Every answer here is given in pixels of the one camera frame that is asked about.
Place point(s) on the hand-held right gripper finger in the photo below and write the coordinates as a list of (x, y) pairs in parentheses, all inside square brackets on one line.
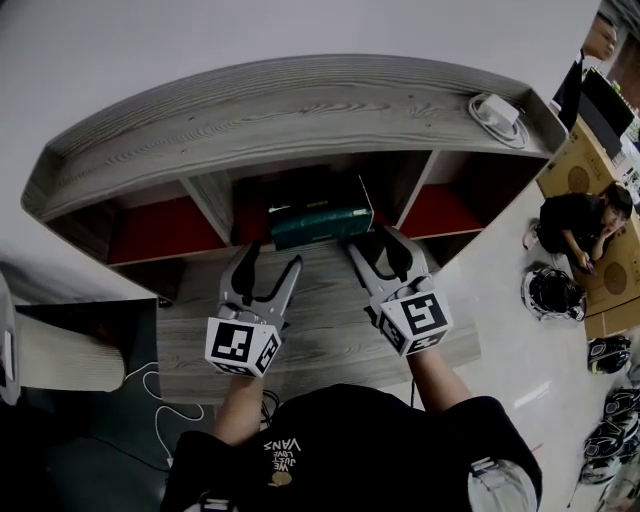
[(370, 277), (412, 260)]

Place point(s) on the person's right forearm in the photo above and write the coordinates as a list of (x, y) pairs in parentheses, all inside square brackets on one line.
[(437, 380)]

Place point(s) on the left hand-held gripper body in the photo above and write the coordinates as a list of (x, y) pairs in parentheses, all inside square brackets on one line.
[(235, 342)]

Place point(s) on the dark green cardboard box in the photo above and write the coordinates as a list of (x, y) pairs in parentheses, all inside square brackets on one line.
[(320, 225)]

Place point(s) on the person's left forearm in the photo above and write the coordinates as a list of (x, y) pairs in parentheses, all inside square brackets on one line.
[(242, 410)]

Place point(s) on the black printed t-shirt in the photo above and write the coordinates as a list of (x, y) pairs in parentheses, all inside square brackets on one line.
[(360, 450)]

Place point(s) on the black white helmet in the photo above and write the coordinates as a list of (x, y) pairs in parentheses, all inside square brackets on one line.
[(609, 355), (605, 445), (552, 292), (622, 407)]

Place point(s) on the cream ribbed cushion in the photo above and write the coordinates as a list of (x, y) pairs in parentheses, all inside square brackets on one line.
[(70, 350)]

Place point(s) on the white grey device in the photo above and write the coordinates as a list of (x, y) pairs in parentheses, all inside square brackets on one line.
[(7, 340)]

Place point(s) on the grey wooden shelf desk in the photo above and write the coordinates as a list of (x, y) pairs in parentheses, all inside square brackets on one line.
[(280, 125)]

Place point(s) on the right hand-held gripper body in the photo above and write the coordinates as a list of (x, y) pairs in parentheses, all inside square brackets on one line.
[(415, 320)]

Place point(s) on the black monitor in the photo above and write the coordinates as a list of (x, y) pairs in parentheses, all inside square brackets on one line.
[(605, 115)]

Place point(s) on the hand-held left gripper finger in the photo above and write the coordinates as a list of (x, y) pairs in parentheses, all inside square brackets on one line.
[(232, 280), (289, 282)]

